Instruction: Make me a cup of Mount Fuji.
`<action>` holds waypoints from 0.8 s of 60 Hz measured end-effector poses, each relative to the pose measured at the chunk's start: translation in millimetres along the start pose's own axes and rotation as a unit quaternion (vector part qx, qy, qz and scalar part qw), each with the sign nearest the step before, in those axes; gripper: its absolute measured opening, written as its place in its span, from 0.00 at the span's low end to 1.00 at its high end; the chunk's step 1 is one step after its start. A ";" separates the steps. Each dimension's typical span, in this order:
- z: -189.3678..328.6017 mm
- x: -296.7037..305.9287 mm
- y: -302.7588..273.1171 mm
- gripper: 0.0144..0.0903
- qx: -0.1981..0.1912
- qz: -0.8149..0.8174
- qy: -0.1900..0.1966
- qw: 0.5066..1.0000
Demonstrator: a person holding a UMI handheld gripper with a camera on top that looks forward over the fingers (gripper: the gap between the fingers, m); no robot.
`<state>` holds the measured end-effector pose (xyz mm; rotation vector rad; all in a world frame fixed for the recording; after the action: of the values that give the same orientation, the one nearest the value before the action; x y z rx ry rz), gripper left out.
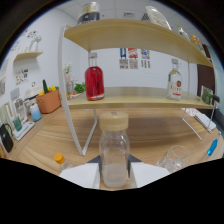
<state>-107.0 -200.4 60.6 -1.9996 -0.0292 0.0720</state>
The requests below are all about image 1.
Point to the wooden wall shelf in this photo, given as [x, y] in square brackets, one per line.
[28, 55]

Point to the clear bottle with orange cap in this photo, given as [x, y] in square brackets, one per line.
[60, 160]

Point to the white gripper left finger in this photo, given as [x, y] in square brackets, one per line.
[81, 175]

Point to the red liquid glass bottle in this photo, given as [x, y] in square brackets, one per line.
[94, 83]

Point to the white tray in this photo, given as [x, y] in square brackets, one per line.
[24, 130]

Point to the large yellow printed can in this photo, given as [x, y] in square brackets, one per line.
[196, 44]

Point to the clear bottle with red label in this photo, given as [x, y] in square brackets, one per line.
[174, 85]

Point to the black kettle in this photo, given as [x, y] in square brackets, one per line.
[6, 140]

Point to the green cup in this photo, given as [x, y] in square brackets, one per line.
[17, 124]

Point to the brown door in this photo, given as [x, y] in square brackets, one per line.
[206, 73]

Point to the large black yellow can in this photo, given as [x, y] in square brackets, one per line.
[88, 14]

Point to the clear jar with wooden lid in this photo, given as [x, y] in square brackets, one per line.
[114, 153]

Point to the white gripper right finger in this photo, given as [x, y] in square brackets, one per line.
[146, 173]

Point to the clear bottle with green cap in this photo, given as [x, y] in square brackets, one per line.
[183, 33]

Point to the green potted plant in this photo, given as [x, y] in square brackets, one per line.
[79, 88]

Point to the blue liquid bottle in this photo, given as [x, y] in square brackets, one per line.
[212, 147]

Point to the white frame wooden shelf rack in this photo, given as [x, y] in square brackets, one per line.
[133, 96]

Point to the wall posters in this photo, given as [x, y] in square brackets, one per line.
[133, 59]

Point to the white and blue cup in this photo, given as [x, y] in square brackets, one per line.
[35, 113]

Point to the clear glass cup with ice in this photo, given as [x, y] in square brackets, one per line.
[175, 160]

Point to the orange basket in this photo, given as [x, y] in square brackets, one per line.
[49, 101]

